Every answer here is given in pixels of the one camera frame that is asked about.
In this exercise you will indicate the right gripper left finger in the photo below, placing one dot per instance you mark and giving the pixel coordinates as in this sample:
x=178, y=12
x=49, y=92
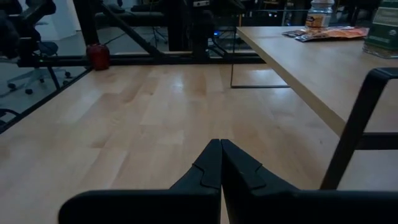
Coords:
x=140, y=207

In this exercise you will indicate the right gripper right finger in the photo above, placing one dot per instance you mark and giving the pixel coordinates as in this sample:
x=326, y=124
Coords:
x=295, y=207

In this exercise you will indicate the small clear spice jar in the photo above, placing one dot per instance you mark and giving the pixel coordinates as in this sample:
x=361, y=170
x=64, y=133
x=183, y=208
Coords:
x=318, y=15

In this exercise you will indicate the brown orange spice packet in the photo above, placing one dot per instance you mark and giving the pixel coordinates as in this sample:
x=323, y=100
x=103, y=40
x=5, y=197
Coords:
x=326, y=33

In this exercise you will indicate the green label spice jar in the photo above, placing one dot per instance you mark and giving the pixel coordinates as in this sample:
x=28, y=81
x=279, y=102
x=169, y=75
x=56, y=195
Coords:
x=384, y=31

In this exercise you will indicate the wooden shelf with black legs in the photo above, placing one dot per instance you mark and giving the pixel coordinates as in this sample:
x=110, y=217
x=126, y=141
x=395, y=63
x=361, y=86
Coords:
x=311, y=68

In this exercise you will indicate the dark red apple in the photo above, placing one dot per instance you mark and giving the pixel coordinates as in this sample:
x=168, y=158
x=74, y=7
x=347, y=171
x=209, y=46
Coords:
x=98, y=57

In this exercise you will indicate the grey office chair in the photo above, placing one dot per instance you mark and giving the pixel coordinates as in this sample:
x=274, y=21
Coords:
x=37, y=74

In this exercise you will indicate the black aluminium table frame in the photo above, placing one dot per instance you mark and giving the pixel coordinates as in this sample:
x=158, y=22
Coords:
x=140, y=59

